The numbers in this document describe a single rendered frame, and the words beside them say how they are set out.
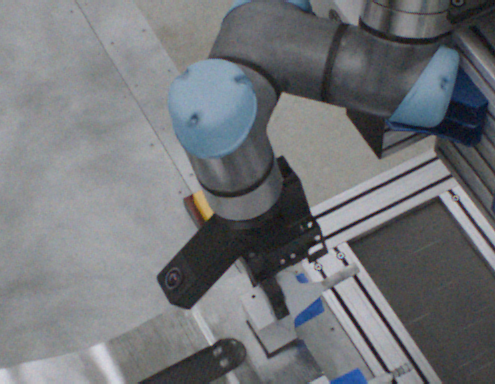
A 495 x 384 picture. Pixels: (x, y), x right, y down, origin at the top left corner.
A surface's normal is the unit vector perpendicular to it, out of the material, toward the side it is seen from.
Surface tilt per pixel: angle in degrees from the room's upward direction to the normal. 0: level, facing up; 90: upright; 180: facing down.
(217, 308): 0
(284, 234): 11
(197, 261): 38
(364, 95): 72
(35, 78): 0
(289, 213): 82
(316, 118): 0
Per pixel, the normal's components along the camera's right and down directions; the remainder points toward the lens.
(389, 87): -0.26, 0.41
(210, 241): -0.64, -0.27
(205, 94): -0.24, -0.54
